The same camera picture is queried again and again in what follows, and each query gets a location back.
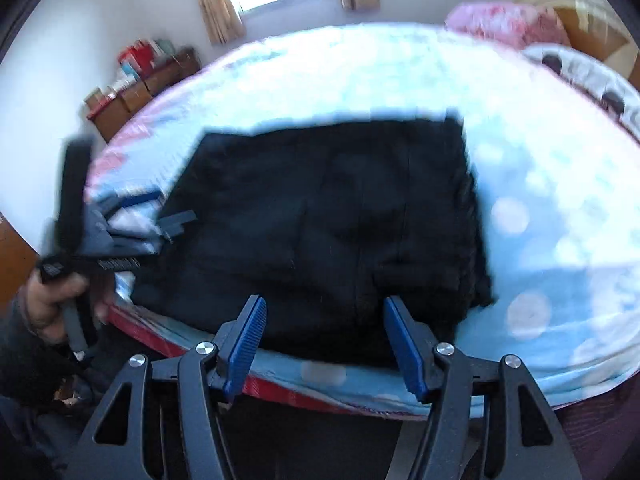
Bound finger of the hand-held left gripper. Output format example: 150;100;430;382
100;190;162;216
156;211;197;243

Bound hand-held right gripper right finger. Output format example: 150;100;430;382
382;294;583;480

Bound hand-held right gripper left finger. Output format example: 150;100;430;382
65;294;268;480

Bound black pants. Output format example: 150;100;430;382
131;114;498;367

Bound person's left forearm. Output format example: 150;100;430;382
0;287;76;411

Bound person's left hand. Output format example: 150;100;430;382
24;272;110;347

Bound dark red bed side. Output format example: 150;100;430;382
102;302;640;461

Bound brown wooden furniture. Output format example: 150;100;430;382
0;212;40;263

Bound brown wooden cabinet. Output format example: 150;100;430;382
85;47;202;143

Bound red box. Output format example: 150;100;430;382
117;42;157;77

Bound light blue dotted bedsheet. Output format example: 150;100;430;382
82;22;640;418

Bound person's dark jacket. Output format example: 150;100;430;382
0;355;131;480

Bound white pillow with dark dots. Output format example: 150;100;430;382
520;42;640;133

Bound pink folded blanket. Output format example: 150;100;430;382
444;2;571;48

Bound cream and brown headboard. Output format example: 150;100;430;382
515;0;640;86

